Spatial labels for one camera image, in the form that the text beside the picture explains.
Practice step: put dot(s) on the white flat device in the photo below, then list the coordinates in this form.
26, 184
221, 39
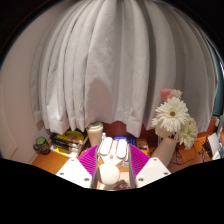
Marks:
213, 145

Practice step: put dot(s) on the blue cover book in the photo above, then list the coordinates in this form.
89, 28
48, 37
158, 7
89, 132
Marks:
128, 139

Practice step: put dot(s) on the yellow cover book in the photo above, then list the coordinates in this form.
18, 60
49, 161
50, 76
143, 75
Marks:
74, 136

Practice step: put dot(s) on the orange cover book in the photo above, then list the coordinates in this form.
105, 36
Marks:
143, 146

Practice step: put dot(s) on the white and pink flowers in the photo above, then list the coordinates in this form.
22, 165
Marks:
173, 118

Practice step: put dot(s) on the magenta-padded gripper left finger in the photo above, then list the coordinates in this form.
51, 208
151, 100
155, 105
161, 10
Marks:
76, 171

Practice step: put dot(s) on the white curtain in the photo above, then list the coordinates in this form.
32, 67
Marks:
116, 66

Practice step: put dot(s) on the clear spray bottle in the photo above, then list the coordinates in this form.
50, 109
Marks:
103, 136

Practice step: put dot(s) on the white and yellow book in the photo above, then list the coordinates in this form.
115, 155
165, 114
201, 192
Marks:
66, 151

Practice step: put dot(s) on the black book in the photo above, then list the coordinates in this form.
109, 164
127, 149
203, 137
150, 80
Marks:
65, 144
65, 139

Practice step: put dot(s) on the cream tumbler with lid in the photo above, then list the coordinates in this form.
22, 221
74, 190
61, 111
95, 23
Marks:
95, 133

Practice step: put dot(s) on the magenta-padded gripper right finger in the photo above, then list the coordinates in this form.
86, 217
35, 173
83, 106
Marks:
151, 170

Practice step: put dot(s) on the dark mug with green inside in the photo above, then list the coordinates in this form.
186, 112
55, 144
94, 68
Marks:
42, 146

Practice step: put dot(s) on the white ceramic vase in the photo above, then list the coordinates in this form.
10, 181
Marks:
165, 151

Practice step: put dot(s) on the white computer mouse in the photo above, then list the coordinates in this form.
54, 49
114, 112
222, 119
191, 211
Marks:
111, 160

